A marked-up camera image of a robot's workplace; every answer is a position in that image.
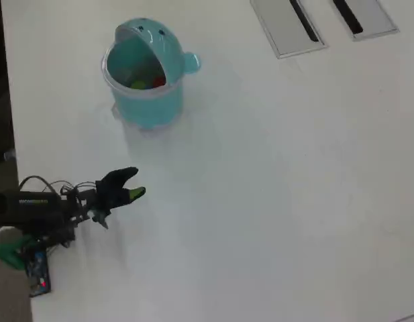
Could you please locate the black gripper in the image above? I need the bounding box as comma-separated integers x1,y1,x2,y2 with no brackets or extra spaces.
95,166,148,213

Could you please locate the teal animal-shaped bin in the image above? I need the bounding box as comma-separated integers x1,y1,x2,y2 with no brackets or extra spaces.
101,18,203,131

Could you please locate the blue controller circuit board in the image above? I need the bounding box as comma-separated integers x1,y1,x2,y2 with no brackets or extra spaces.
24,248,53,299

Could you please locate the green table clamp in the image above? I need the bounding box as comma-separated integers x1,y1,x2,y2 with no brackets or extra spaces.
0,233,34,270

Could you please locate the black arm wire bundle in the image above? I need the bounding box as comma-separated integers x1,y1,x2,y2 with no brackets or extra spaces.
17,174,99,199

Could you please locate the grey table cable grommet plate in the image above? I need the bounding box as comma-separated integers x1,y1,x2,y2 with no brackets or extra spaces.
332,0,401,42
249,0,329,60

